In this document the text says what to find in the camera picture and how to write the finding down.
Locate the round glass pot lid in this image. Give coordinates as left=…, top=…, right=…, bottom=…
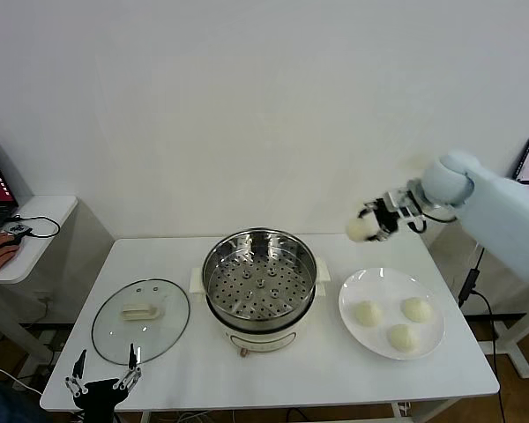
left=91, top=277, right=191, bottom=367

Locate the cream electric cooker pot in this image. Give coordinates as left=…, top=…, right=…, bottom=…
left=189, top=257, right=332, bottom=358

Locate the dark blue person clothing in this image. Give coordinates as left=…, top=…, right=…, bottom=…
left=0, top=377, right=43, bottom=423

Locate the black laptop cable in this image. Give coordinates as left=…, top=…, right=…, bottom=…
left=6, top=214, right=62, bottom=241

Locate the white floor cable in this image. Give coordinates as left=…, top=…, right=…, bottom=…
left=0, top=357, right=43, bottom=396

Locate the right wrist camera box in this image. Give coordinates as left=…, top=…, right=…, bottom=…
left=383, top=187, right=424, bottom=221

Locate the white round plate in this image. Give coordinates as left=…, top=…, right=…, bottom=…
left=338, top=267, right=446, bottom=362

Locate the white steamed baozi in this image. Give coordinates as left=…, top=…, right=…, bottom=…
left=346, top=218, right=377, bottom=242
left=351, top=301, right=384, bottom=328
left=399, top=297, right=433, bottom=323
left=387, top=324, right=420, bottom=353

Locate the stainless steel steamer basket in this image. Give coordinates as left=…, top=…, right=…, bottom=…
left=201, top=226, right=317, bottom=330

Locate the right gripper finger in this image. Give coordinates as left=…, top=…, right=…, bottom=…
left=364, top=227, right=392, bottom=243
left=356, top=200, right=383, bottom=219

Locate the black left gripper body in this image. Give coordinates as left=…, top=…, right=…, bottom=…
left=74, top=379, right=129, bottom=423

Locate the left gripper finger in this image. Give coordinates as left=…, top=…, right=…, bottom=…
left=113, top=343, right=143, bottom=393
left=64, top=349, right=88, bottom=397

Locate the small QR code tag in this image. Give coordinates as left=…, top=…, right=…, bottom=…
left=2, top=222, right=33, bottom=239

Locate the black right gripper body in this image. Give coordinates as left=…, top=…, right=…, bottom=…
left=376, top=204, right=406, bottom=234

